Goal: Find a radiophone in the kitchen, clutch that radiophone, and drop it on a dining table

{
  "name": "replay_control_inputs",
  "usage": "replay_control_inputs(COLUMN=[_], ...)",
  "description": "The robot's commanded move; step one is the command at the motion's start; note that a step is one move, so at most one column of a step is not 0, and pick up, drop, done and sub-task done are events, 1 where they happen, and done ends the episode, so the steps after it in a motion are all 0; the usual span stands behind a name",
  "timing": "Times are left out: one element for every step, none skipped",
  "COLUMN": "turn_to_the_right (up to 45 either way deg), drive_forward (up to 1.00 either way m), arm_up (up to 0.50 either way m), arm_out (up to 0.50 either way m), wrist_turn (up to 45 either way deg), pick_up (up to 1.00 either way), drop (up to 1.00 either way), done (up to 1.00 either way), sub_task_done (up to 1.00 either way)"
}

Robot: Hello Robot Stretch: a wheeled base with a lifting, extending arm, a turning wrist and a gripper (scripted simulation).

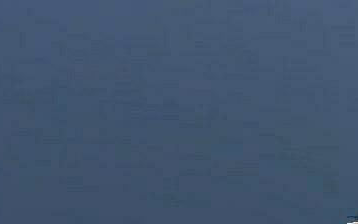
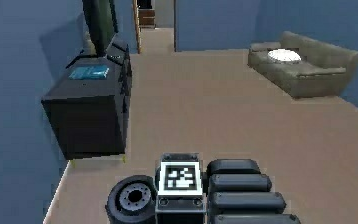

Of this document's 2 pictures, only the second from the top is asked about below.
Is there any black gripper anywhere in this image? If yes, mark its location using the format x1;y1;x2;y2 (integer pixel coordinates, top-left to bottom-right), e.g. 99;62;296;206
105;174;159;224

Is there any black television cabinet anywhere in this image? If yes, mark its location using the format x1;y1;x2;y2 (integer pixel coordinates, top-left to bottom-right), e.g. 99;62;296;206
40;35;133;161

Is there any blue book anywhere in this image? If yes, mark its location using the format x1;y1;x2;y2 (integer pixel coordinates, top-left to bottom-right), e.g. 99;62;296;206
68;64;111;81

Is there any brown wooden room door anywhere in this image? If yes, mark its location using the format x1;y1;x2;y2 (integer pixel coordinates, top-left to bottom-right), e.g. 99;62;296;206
132;0;143;55

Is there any black television set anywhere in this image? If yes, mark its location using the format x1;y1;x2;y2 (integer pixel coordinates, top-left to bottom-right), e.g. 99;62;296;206
81;0;119;58

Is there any brown wooden cupboard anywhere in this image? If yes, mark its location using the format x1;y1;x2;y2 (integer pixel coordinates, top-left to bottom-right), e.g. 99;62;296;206
138;7;157;29

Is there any white round cushion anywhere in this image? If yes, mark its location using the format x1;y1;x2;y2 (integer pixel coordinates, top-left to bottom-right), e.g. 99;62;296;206
266;48;303;64

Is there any olive green sofa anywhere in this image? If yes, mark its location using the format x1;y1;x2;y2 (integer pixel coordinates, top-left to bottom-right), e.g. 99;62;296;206
247;30;358;100

